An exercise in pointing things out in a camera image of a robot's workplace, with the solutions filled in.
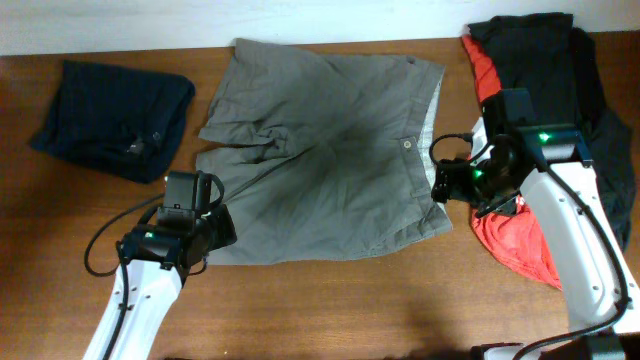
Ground grey shorts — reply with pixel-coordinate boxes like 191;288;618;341
196;39;451;265

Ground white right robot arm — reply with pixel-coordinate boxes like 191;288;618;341
434;118;639;360

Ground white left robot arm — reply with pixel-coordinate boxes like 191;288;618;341
84;204;237;359

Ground red t-shirt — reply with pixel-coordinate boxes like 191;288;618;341
462;35;562;290

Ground black t-shirt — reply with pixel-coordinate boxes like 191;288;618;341
469;12;636;250

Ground folded navy blue shorts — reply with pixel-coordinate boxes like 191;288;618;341
30;60;195;184

